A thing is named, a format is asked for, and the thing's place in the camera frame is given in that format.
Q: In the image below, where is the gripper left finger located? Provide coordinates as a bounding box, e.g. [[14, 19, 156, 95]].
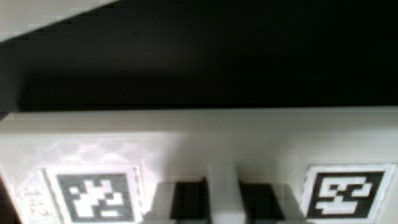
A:
[[170, 179, 211, 224]]

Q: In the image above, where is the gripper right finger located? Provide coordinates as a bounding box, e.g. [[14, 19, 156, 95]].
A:
[[239, 182, 284, 224]]

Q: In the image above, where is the white U-shaped obstacle fence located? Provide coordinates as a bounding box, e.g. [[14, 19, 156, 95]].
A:
[[0, 0, 117, 42]]

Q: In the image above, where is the white cabinet body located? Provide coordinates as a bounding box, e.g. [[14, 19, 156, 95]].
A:
[[0, 107, 398, 224]]

